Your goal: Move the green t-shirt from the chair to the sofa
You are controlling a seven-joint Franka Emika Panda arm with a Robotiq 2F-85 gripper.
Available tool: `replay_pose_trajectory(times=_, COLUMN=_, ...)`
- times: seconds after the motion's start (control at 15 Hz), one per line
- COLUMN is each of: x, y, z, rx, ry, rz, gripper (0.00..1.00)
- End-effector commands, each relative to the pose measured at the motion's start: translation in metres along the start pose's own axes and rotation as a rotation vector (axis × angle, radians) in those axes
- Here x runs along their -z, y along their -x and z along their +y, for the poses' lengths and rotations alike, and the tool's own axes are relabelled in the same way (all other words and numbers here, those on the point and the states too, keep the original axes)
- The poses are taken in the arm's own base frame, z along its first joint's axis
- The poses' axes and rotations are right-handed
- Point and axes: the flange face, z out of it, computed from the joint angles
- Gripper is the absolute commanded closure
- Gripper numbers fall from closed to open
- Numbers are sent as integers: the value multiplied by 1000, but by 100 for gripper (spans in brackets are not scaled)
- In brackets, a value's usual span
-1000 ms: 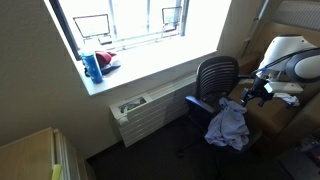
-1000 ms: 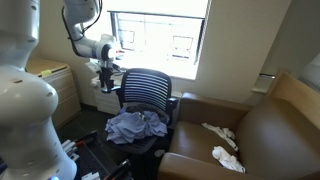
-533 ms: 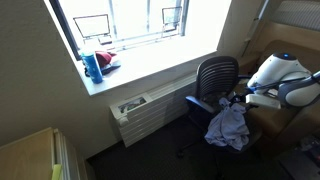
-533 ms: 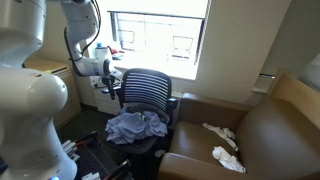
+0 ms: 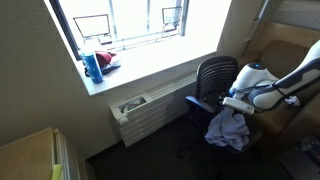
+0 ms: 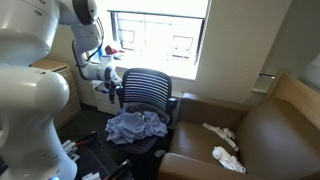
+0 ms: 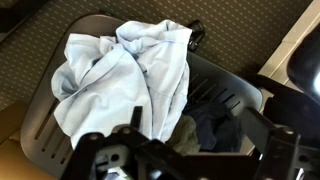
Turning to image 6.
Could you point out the red cap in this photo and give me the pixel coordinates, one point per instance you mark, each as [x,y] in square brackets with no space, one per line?
[111,50]

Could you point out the grey striped cushion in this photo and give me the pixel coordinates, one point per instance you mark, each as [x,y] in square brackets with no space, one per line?
[311,75]

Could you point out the small white floor scrap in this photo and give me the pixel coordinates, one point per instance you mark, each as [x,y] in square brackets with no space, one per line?
[160,153]

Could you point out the white wall radiator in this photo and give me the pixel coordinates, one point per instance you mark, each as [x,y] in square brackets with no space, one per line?
[101,101]

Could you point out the brown leather sofa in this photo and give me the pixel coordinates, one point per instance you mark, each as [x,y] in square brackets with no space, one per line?
[266,140]

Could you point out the red and black tool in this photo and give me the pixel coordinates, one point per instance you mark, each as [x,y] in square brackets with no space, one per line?
[87,137]

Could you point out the bunched white cloth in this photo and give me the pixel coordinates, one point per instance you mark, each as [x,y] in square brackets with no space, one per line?
[228,159]

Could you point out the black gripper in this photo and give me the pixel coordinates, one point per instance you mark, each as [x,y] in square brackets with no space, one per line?
[114,86]

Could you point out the black slatted office chair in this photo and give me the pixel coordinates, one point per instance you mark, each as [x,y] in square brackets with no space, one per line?
[146,86]

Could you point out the long white cloth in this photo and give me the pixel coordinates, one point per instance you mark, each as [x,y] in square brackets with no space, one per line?
[221,132]

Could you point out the crumpled light blue shirt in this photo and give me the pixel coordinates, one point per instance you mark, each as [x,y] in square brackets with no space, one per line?
[133,128]

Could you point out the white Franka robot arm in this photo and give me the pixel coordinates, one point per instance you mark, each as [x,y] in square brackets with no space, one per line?
[30,100]

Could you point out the black perforated robot table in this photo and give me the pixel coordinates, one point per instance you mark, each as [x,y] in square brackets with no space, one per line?
[95,161]

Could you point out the window with dark frame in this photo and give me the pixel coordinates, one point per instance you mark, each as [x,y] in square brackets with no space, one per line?
[160,40]

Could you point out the light wood drawer cabinet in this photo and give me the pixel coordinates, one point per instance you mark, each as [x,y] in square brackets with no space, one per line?
[68,100]

